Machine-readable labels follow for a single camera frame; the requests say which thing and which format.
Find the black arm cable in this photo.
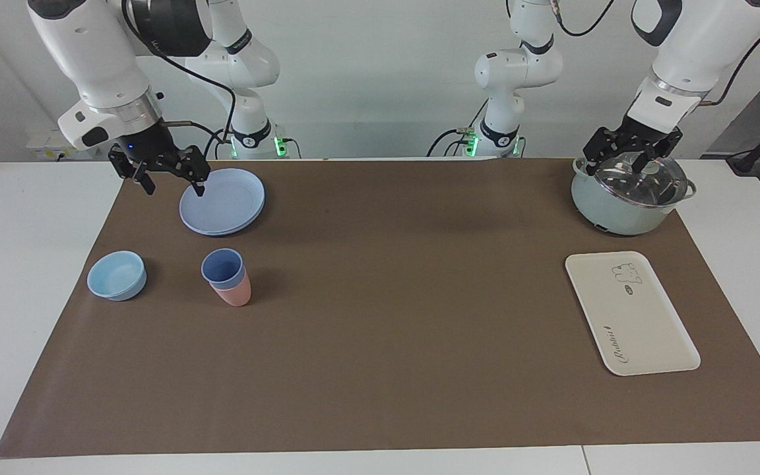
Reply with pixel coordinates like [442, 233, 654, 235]
[548, 0, 760, 108]
[121, 0, 239, 159]

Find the pale green cooking pot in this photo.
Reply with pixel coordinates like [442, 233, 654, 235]
[570, 157, 697, 236]

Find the black base cable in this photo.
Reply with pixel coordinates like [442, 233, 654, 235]
[203, 129, 303, 160]
[426, 99, 490, 158]

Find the glass pot lid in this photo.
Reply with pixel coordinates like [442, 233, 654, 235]
[591, 150, 689, 208]

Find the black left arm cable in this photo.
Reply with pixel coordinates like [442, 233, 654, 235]
[548, 0, 760, 108]

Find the white power strip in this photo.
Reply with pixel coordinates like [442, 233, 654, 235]
[26, 129, 100, 161]

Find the pink plastic cup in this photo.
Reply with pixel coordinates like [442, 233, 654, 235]
[210, 270, 252, 307]

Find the cream rectangular tray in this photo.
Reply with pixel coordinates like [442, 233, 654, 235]
[565, 251, 701, 377]

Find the light blue bowl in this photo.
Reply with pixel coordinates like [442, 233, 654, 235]
[86, 251, 148, 301]

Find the brown table mat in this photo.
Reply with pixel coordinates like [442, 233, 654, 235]
[0, 158, 760, 459]

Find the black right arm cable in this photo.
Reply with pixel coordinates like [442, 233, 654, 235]
[121, 0, 239, 159]

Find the lavender blue plate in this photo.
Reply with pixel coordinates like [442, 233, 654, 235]
[185, 197, 267, 237]
[179, 168, 266, 234]

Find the blue plastic cup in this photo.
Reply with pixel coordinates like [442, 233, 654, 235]
[201, 248, 247, 291]

